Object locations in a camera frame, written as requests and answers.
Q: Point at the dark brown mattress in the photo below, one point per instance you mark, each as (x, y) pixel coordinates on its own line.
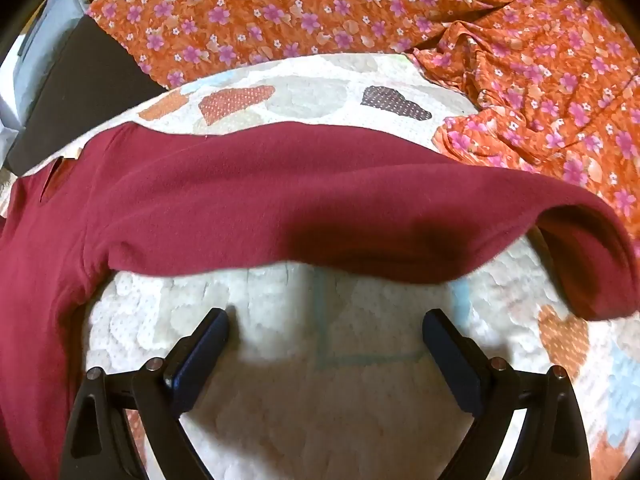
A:
(65, 95)

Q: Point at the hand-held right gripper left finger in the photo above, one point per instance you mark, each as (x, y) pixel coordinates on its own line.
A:
(200, 360)

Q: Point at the white paper bag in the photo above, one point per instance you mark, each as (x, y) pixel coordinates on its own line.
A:
(30, 60)

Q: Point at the dark red sweater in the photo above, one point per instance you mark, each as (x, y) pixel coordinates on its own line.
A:
(260, 210)

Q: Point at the orange floral bedsheet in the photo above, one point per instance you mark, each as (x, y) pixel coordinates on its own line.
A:
(350, 15)

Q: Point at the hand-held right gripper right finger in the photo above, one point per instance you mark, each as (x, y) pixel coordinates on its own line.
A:
(452, 360)

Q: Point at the cream quilted heart-print mat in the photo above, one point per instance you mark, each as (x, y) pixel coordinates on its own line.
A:
(325, 400)

